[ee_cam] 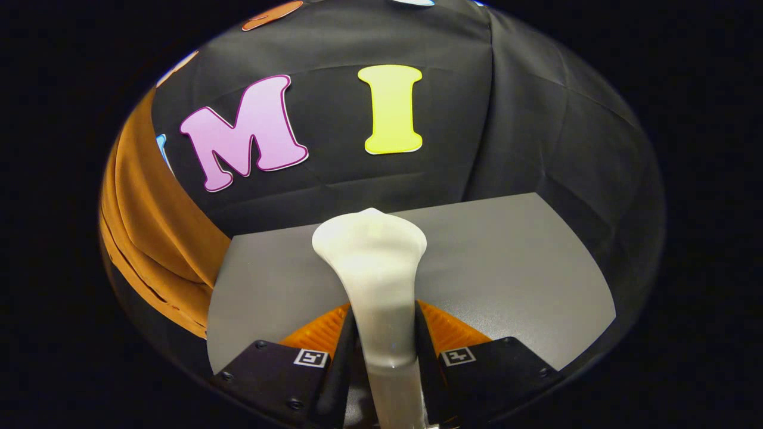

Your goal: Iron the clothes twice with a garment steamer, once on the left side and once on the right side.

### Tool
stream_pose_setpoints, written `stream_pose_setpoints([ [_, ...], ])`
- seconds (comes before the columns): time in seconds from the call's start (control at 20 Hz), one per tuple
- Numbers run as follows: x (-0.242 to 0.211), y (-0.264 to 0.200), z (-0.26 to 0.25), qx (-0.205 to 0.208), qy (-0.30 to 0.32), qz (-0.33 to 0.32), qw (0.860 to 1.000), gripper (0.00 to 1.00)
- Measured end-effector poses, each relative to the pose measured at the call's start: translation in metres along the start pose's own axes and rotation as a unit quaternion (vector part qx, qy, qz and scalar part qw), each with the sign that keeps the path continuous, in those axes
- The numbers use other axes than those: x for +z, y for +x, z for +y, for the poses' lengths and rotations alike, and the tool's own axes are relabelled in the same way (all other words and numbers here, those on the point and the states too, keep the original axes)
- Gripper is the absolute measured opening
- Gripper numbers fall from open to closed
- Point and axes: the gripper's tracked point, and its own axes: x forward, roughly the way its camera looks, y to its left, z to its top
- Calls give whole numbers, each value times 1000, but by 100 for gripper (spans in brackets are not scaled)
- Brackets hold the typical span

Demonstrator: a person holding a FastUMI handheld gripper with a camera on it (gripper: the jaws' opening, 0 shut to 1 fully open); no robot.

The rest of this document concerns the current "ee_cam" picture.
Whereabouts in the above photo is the orange button shirt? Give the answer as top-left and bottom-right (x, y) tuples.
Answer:
(98, 89), (232, 339)

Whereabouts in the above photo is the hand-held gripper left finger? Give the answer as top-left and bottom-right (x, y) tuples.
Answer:
(209, 302), (359, 429)

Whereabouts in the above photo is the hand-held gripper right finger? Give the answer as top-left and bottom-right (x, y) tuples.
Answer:
(414, 300), (564, 428)

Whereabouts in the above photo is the black backdrop cloth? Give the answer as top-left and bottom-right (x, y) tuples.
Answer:
(101, 0), (665, 382)

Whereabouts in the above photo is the white garment steamer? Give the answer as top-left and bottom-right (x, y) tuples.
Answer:
(311, 207), (429, 429)

